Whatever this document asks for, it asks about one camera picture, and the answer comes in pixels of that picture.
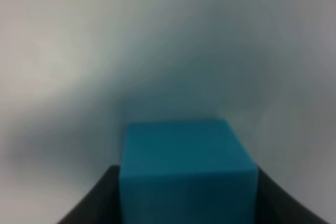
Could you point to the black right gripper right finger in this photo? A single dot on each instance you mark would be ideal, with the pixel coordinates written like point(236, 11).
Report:
point(274, 205)

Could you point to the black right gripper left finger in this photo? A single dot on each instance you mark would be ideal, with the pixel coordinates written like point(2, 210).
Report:
point(101, 204)

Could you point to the blue cube block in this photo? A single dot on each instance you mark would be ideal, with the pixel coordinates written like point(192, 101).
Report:
point(186, 172)

